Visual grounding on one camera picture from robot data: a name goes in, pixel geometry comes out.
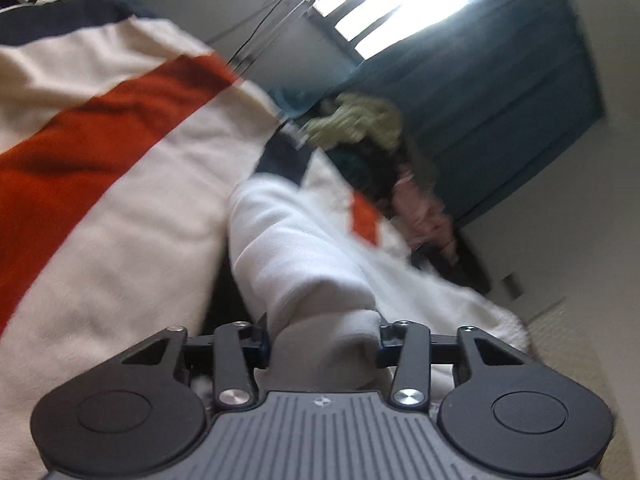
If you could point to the dark clothes pile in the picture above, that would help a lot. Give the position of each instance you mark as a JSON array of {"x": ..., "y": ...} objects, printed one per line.
[{"x": 374, "y": 172}]

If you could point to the yellow-green knit garment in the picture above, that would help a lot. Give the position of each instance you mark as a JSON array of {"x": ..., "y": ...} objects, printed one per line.
[{"x": 357, "y": 117}]

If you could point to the pink garment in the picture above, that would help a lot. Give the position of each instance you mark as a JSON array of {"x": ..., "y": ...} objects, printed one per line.
[{"x": 420, "y": 216}]

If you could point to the white sweatpants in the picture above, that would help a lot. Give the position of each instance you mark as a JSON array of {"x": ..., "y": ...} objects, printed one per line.
[{"x": 325, "y": 294}]

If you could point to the garment steamer stand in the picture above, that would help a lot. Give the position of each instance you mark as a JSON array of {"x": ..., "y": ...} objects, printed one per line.
[{"x": 272, "y": 18}]

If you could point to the wall socket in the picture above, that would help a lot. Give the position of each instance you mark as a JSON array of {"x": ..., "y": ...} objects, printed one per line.
[{"x": 512, "y": 286}]

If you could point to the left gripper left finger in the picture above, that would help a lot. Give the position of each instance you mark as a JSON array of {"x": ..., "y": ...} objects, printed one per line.
[{"x": 239, "y": 349}]

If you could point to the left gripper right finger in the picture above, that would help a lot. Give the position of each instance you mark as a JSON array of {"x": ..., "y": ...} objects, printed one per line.
[{"x": 406, "y": 346}]

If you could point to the teal curtain right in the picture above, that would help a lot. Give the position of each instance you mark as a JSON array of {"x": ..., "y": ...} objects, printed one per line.
[{"x": 489, "y": 96}]

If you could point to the striped bed blanket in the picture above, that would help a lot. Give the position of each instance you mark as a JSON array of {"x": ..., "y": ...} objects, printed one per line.
[{"x": 122, "y": 137}]

